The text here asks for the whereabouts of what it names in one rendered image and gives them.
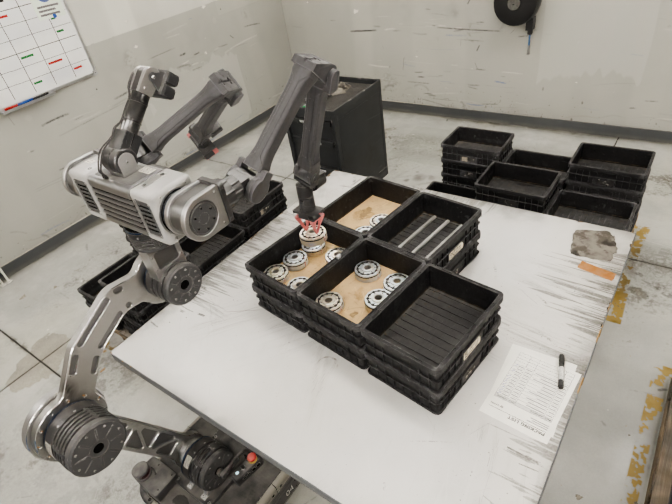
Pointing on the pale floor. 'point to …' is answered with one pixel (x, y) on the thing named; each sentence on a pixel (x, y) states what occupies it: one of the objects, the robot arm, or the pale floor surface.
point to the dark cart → (349, 130)
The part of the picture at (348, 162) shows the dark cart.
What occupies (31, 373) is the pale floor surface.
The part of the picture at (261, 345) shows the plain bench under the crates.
